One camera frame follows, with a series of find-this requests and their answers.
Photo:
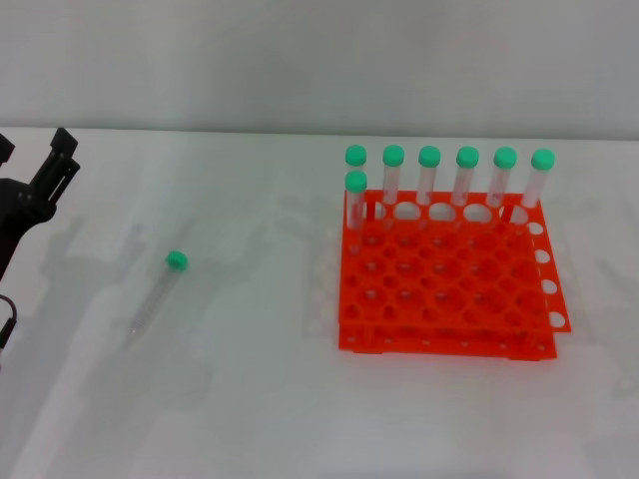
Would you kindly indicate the orange test tube rack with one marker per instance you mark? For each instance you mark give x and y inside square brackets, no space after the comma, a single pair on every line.
[439,279]

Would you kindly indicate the clear test tube green cap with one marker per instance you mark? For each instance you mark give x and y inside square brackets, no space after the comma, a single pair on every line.
[355,155]
[393,169]
[356,199]
[162,284]
[428,172]
[501,174]
[465,174]
[536,177]

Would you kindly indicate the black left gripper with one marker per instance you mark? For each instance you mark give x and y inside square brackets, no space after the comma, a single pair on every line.
[17,209]

